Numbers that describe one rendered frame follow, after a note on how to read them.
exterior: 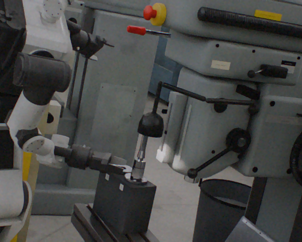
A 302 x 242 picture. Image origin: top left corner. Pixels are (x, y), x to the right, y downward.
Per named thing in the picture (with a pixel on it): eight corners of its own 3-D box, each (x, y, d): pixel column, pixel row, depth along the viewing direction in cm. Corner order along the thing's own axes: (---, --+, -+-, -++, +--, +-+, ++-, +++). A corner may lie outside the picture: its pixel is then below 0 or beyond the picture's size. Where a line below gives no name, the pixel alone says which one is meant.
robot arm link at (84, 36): (86, 65, 243) (65, 56, 235) (82, 47, 248) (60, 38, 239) (107, 49, 237) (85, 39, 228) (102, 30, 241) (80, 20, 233)
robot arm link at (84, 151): (108, 169, 225) (78, 163, 226) (113, 146, 223) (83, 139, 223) (103, 179, 213) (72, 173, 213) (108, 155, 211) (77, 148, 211)
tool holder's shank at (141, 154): (134, 158, 217) (140, 129, 215) (139, 158, 220) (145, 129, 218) (140, 161, 215) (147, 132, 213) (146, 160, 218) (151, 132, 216)
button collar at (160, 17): (157, 26, 155) (162, 4, 154) (148, 23, 160) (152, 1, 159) (163, 28, 156) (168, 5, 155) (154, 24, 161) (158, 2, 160)
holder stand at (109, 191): (121, 235, 215) (132, 184, 210) (91, 210, 232) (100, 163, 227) (147, 231, 222) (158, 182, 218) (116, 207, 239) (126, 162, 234)
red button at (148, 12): (146, 20, 154) (149, 5, 153) (140, 18, 158) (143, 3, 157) (157, 22, 156) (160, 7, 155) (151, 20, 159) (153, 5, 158)
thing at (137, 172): (127, 175, 218) (131, 160, 217) (135, 174, 222) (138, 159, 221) (137, 179, 215) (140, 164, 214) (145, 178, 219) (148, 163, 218)
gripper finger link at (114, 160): (126, 159, 222) (111, 155, 222) (125, 166, 223) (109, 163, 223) (127, 158, 224) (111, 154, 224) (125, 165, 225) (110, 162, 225)
